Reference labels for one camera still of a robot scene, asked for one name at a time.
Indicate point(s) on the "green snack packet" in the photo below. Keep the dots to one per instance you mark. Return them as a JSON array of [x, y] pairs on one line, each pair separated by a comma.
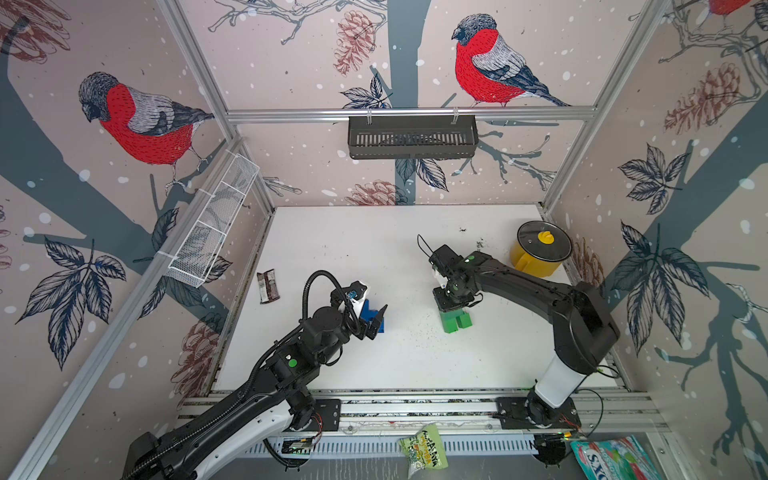
[[424, 450]]

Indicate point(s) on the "green long lego brick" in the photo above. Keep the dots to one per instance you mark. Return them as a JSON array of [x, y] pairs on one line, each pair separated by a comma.
[[455, 320]]

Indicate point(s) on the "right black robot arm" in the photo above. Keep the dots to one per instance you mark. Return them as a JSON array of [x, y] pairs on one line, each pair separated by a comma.
[[583, 329]]

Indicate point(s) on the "white wire mesh shelf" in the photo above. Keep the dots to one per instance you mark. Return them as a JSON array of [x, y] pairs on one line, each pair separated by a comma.
[[194, 261]]

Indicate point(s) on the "blue long lego brick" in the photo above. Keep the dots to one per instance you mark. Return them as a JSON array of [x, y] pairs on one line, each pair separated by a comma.
[[367, 314]]

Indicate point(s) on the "yellow pot with lid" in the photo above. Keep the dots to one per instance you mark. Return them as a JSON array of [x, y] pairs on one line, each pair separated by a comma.
[[540, 248]]

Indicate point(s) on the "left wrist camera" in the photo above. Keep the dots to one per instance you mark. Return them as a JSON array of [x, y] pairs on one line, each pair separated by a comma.
[[356, 293]]

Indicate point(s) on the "brown snack wrapper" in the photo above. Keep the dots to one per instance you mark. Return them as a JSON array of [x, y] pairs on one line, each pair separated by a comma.
[[267, 286]]

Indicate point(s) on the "black hanging wire basket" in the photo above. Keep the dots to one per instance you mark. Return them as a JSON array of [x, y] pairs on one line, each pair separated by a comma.
[[439, 137]]

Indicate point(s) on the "colourful tissue packet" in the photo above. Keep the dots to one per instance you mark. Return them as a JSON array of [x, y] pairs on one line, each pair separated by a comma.
[[621, 458]]

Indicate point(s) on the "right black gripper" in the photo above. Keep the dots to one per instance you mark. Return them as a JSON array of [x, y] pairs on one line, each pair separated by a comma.
[[443, 304]]

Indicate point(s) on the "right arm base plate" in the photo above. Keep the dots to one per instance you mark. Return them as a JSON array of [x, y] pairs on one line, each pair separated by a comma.
[[522, 413]]

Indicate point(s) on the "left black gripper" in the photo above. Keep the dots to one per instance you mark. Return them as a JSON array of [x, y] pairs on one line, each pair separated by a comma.
[[374, 325]]

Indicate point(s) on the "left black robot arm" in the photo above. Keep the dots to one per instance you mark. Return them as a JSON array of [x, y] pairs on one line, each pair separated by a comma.
[[273, 399]]

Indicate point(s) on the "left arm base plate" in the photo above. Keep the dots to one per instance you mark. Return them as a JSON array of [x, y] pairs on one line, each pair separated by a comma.
[[326, 417]]

